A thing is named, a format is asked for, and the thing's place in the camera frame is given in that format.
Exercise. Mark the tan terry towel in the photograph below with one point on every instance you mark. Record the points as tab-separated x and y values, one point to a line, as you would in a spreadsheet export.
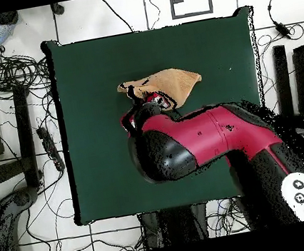
173	84

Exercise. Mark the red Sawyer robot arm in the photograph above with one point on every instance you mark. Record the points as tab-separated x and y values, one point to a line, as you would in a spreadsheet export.
200	137

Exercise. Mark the dark green table cloth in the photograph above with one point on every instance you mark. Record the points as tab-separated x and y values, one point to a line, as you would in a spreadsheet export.
102	154

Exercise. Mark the black power strip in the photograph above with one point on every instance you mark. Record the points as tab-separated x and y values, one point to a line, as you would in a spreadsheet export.
51	150

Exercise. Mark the small black floor object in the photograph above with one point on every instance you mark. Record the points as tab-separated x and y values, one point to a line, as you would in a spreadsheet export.
57	9

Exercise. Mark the black power adapter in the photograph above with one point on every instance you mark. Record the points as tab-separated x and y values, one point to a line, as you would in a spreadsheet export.
282	30

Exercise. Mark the grey stand base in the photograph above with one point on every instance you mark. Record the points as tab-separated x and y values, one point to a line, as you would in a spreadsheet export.
22	197

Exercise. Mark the light blue shoe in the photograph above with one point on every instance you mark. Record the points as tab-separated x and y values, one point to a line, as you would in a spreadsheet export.
1	33

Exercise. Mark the person's leg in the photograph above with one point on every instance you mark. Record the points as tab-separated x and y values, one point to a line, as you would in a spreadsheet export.
2	18

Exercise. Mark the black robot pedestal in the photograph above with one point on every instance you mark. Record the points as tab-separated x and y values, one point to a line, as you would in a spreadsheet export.
172	226

